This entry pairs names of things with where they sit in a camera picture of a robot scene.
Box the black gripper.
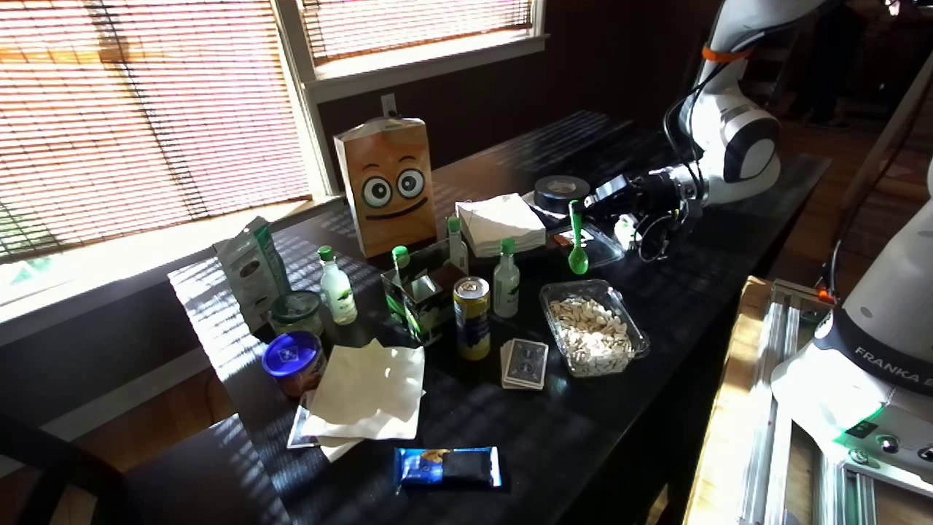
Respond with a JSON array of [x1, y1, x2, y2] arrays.
[[584, 166, 708, 259]]

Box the green plastic spoon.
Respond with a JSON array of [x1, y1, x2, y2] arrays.
[[566, 198, 592, 280]]

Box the clear lunch box with seeds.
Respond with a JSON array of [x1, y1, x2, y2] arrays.
[[536, 278, 652, 382]]

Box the glass jar dark lid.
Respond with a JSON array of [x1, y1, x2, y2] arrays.
[[269, 290, 329, 338]]

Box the jar with blue lid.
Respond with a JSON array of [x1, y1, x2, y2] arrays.
[[260, 331, 327, 398]]

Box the crumpled white paper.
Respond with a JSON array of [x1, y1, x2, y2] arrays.
[[611, 211, 645, 255]]

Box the white napkin stack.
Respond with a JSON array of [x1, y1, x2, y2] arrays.
[[451, 189, 552, 259]]

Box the clear bottle green cap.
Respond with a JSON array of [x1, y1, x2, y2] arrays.
[[442, 213, 471, 278], [490, 236, 524, 321]]

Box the playing card deck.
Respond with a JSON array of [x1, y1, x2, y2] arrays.
[[495, 335, 555, 394]]

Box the brown paper bag with face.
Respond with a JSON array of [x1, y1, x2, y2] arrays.
[[329, 92, 442, 259]]

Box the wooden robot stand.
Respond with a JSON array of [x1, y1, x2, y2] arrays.
[[681, 275, 933, 525]]

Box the small window blind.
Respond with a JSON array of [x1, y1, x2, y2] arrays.
[[295, 0, 540, 65]]

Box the white bottle green cap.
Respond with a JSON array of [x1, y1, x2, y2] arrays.
[[315, 242, 362, 328]]

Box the loose white paper sheets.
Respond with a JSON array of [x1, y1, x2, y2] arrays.
[[286, 335, 428, 465]]

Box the blue snack bar wrapper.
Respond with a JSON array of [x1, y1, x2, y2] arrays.
[[394, 445, 506, 494]]

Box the large window blind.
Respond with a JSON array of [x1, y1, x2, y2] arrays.
[[0, 0, 315, 259]]

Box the black wooden chair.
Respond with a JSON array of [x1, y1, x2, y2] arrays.
[[0, 411, 135, 525]]

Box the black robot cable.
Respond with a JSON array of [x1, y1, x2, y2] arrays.
[[655, 86, 711, 203]]

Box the orange cable strap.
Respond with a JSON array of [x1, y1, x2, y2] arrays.
[[699, 42, 750, 70]]

